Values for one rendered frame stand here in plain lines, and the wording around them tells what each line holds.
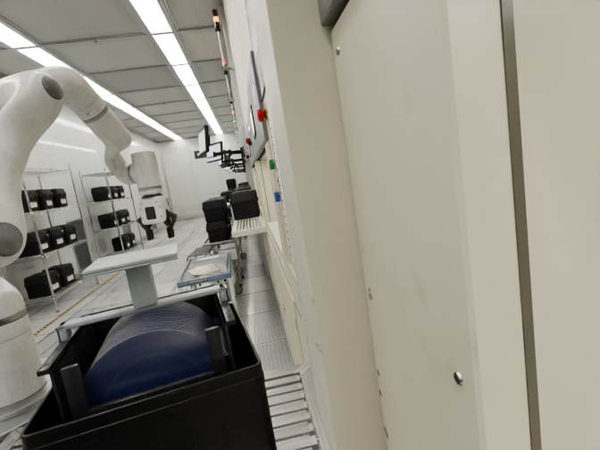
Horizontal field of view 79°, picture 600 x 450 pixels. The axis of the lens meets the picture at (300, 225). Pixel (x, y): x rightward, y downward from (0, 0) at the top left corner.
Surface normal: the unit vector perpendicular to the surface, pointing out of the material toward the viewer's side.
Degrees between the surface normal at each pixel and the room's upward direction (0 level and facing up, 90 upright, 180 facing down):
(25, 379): 90
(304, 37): 90
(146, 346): 90
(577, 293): 90
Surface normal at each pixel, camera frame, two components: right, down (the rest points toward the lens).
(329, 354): 0.14, 0.12
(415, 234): -0.98, 0.18
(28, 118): 0.71, 0.43
